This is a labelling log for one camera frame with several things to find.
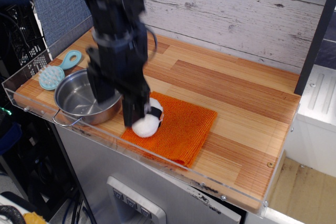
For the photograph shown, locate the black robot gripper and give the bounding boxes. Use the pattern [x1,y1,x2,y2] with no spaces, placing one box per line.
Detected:
[87,28,151,126]

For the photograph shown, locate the white plush egg black band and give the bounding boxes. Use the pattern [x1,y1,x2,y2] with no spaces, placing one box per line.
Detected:
[132,98,164,138]

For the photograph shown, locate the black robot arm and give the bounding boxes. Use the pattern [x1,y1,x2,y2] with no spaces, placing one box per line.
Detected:
[85,0,150,127]

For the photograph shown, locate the silver metal pot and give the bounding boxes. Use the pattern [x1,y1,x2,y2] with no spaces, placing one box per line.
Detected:
[52,69,121,127]

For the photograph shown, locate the orange folded towel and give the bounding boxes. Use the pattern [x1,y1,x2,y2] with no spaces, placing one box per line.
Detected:
[121,92,217,168]

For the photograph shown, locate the light blue scrub brush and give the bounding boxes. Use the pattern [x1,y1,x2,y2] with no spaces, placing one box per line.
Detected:
[38,50,82,90]

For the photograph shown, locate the stainless steel dispenser cabinet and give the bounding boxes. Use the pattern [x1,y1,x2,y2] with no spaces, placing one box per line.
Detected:
[56,125,246,223]

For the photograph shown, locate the black plastic crate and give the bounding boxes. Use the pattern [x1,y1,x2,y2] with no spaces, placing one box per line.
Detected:
[1,3,46,75]

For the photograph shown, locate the yellow object bottom left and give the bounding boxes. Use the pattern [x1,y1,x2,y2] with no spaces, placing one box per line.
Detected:
[23,212,47,224]

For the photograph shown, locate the clear acrylic table guard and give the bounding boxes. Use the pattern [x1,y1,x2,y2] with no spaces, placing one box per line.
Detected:
[1,48,301,218]

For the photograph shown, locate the white side cabinet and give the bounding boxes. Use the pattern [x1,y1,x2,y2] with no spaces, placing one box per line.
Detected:
[284,65,335,177]

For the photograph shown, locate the dark grey right post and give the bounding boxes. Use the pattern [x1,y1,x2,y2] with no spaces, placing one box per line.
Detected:
[294,0,335,95]

